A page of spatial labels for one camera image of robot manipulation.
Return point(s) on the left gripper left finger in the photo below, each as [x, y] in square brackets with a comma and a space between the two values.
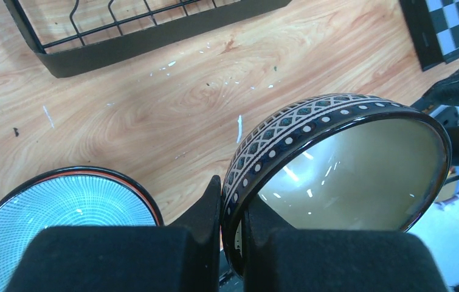
[182, 256]

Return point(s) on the celadon bowl black rim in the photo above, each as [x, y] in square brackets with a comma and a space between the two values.
[69, 196]

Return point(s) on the black white checkerboard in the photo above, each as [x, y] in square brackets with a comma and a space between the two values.
[434, 29]

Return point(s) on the patterned bowl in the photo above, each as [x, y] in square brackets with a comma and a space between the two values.
[341, 161]

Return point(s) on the black wire dish rack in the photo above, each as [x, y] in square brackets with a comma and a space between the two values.
[122, 39]

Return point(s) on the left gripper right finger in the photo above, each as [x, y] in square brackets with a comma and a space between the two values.
[279, 257]

